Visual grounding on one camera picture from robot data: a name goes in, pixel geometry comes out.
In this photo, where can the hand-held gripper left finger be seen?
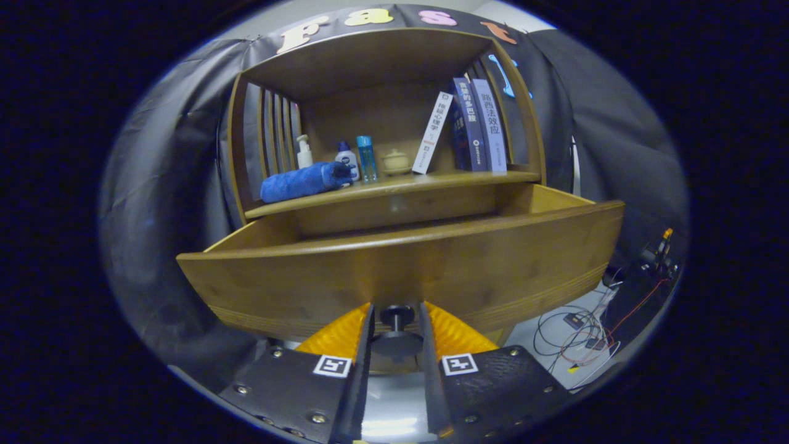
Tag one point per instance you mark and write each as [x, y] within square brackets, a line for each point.
[360, 382]

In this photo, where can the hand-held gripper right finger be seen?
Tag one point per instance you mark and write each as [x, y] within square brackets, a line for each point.
[428, 382]

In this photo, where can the wooden drawer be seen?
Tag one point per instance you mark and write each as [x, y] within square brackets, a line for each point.
[431, 265]

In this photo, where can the wooden countertop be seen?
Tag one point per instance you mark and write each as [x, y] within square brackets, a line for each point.
[400, 182]

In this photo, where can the wooden cabinet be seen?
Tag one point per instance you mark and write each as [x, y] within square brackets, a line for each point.
[370, 61]

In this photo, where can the folded blue towel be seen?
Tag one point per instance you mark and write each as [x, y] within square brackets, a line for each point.
[296, 183]

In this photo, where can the white lotion bottle blue cap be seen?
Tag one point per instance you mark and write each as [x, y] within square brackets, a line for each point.
[348, 161]

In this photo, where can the beige lidded teacup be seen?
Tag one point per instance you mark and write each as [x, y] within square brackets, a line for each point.
[396, 163]

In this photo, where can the clear blue bottle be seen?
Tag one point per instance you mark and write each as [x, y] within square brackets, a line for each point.
[366, 160]

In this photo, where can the white pump bottle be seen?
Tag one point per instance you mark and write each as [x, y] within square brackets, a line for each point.
[304, 160]

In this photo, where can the white book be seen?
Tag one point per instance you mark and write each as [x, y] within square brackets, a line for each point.
[431, 132]

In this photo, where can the dark blue book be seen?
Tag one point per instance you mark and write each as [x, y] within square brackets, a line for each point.
[471, 123]

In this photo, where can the pale purple book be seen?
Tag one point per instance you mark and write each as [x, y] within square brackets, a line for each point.
[491, 123]

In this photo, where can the black backdrop cloth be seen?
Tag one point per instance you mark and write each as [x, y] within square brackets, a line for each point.
[154, 185]

